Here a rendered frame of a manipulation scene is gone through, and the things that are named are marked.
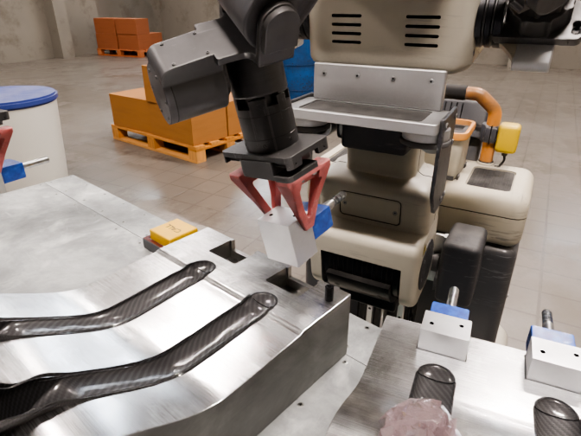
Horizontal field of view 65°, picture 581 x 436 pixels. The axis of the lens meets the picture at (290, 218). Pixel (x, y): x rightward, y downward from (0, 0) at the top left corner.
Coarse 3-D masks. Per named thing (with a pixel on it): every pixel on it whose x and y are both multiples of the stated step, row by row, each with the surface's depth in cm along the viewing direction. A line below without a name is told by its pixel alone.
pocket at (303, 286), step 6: (282, 270) 57; (288, 270) 58; (276, 276) 57; (282, 276) 58; (288, 276) 58; (270, 282) 56; (276, 282) 57; (282, 282) 58; (288, 282) 59; (294, 282) 58; (300, 282) 57; (282, 288) 58; (288, 288) 58; (294, 288) 58; (300, 288) 57; (306, 288) 57; (294, 294) 57; (300, 294) 57
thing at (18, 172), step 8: (8, 160) 78; (32, 160) 81; (40, 160) 82; (48, 160) 83; (8, 168) 76; (16, 168) 77; (24, 168) 79; (0, 176) 74; (8, 176) 76; (16, 176) 77; (24, 176) 78; (0, 184) 75; (0, 192) 75
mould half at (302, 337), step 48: (192, 240) 64; (96, 288) 55; (192, 288) 54; (240, 288) 54; (336, 288) 54; (48, 336) 42; (96, 336) 45; (144, 336) 47; (240, 336) 47; (288, 336) 47; (336, 336) 53; (192, 384) 41; (240, 384) 41; (288, 384) 48; (48, 432) 31; (96, 432) 32; (144, 432) 33; (192, 432) 38; (240, 432) 43
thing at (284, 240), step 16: (272, 208) 53; (288, 208) 52; (304, 208) 54; (320, 208) 54; (272, 224) 50; (288, 224) 49; (320, 224) 53; (272, 240) 52; (288, 240) 50; (304, 240) 51; (272, 256) 53; (288, 256) 51; (304, 256) 51
